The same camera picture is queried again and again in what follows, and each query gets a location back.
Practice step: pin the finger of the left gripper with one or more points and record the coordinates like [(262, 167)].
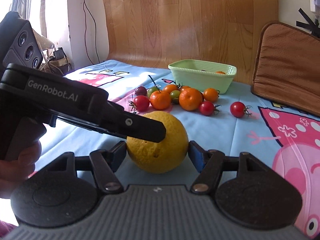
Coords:
[(124, 124)]

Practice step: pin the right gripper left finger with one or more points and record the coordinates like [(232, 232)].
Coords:
[(104, 164)]

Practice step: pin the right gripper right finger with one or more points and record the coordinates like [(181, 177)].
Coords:
[(209, 166)]

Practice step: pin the red cherry tomato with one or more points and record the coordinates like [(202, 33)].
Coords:
[(207, 108), (239, 109), (139, 104)]

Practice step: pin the dark red cherry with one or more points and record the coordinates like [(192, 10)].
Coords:
[(141, 90)]

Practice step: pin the green cherry tomato back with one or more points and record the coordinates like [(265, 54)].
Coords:
[(151, 90)]

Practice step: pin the green cherry tomato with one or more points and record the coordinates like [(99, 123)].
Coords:
[(151, 90), (175, 96)]

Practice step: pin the orange mandarin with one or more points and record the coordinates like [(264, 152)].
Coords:
[(160, 100), (190, 99)]

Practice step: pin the large yellow citrus fruit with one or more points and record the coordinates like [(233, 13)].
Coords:
[(166, 155)]

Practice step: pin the orange cherry tomato back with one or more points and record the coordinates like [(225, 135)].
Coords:
[(170, 88)]

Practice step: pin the orange cherry tomato small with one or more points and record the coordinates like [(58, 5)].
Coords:
[(183, 88)]

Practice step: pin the person's left hand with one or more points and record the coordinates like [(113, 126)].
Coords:
[(15, 172)]

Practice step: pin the power adapter clutter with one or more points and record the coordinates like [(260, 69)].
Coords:
[(55, 61)]

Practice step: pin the blue cartoon pig blanket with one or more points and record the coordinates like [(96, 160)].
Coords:
[(281, 137)]

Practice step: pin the light green ceramic dish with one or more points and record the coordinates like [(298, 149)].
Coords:
[(201, 75)]

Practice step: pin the wood pattern vinyl sheet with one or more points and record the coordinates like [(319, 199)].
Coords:
[(155, 33)]

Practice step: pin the brown seat cushion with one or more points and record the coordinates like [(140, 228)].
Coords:
[(286, 69)]

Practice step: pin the black tape cross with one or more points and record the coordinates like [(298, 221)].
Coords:
[(310, 25)]

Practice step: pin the black camera module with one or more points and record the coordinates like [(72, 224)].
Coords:
[(18, 43)]

